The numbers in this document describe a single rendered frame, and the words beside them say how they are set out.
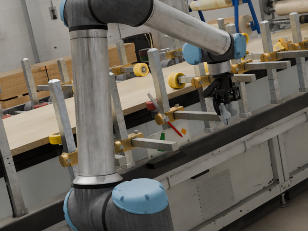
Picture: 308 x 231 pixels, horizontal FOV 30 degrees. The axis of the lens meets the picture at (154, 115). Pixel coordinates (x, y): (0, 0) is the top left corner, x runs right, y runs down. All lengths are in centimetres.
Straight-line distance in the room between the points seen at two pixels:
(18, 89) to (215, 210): 574
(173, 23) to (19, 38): 826
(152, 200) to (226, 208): 166
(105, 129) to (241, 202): 170
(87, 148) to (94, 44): 30
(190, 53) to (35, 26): 786
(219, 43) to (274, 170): 161
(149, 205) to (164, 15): 56
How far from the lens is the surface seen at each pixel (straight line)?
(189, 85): 288
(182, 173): 263
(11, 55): 988
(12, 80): 846
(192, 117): 244
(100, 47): 169
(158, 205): 157
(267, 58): 298
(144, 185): 162
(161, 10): 172
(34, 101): 337
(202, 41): 190
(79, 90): 169
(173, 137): 253
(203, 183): 304
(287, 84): 347
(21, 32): 998
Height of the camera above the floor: 138
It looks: 12 degrees down
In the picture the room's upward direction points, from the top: 12 degrees counter-clockwise
